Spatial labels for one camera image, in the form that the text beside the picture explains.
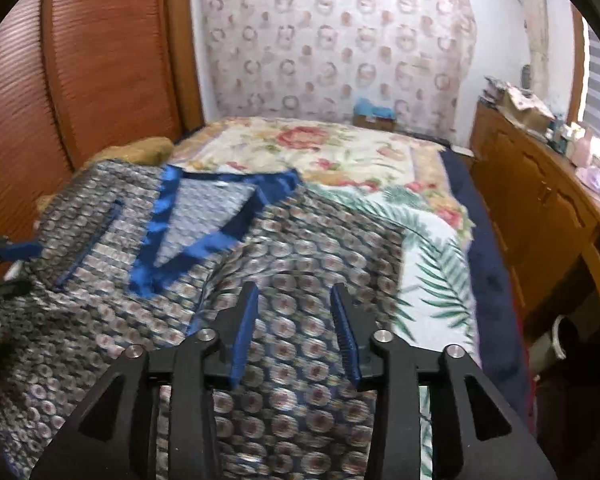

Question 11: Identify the blue patterned silk pajama top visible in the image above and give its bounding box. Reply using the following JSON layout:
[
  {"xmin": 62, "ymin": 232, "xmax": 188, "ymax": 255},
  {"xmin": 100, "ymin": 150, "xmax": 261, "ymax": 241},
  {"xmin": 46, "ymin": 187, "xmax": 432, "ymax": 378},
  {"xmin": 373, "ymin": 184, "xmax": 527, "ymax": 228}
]
[{"xmin": 0, "ymin": 160, "xmax": 402, "ymax": 479}]

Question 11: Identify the dark navy blanket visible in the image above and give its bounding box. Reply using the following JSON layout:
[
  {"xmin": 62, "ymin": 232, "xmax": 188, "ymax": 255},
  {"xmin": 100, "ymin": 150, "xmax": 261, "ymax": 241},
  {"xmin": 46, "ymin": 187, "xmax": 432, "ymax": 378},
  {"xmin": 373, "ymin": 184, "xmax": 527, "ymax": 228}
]
[{"xmin": 442, "ymin": 150, "xmax": 535, "ymax": 430}]

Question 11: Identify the green leaf print sheet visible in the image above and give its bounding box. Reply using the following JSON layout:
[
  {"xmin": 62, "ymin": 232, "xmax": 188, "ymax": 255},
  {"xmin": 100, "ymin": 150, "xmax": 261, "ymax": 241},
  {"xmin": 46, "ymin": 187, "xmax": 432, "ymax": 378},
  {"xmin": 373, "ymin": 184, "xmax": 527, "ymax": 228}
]
[{"xmin": 304, "ymin": 181, "xmax": 481, "ymax": 480}]

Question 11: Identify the mustard gold patterned garment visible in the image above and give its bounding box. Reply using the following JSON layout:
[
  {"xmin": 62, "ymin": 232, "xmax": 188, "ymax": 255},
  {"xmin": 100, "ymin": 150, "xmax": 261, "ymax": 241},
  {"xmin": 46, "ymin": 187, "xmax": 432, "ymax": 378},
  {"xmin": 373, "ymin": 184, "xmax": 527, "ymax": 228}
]
[{"xmin": 34, "ymin": 135, "xmax": 176, "ymax": 214}]

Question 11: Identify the wooden sideboard cabinet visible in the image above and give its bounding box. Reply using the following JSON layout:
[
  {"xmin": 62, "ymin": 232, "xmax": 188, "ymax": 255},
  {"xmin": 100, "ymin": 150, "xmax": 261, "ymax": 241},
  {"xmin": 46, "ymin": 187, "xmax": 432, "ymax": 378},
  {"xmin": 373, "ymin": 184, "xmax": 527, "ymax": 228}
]
[{"xmin": 470, "ymin": 103, "xmax": 600, "ymax": 333}]

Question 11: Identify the wooden louvered wardrobe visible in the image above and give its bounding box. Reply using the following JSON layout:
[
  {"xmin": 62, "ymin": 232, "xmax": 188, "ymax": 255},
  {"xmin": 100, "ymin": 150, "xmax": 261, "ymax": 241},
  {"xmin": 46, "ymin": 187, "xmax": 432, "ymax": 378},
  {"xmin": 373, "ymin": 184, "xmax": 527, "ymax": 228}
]
[{"xmin": 0, "ymin": 0, "xmax": 204, "ymax": 240}]

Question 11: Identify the pink container on sideboard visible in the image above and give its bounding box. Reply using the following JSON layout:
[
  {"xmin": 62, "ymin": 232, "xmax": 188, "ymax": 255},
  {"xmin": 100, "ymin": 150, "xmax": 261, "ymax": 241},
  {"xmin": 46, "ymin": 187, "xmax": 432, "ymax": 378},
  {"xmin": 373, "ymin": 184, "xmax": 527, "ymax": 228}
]
[{"xmin": 570, "ymin": 128, "xmax": 594, "ymax": 168}]

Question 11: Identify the floral cream bedspread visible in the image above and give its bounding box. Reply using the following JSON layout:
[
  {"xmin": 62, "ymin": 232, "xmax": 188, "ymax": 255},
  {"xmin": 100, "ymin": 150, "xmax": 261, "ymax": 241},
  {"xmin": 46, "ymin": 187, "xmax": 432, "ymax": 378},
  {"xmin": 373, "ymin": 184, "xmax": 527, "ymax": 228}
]
[{"xmin": 170, "ymin": 117, "xmax": 474, "ymax": 245}]

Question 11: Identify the cardboard box on sideboard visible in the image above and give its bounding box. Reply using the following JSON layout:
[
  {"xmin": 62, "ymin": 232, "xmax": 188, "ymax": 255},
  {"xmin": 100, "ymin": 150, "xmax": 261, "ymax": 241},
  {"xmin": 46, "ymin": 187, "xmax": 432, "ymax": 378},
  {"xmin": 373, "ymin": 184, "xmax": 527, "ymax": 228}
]
[{"xmin": 498, "ymin": 84, "xmax": 555, "ymax": 134}]

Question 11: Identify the brown box with blue cloth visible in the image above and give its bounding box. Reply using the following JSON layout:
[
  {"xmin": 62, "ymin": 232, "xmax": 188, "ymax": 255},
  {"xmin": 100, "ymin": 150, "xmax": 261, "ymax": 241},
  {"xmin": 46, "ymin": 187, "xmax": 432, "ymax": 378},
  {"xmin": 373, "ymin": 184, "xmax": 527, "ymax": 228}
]
[{"xmin": 352, "ymin": 98, "xmax": 396, "ymax": 132}]

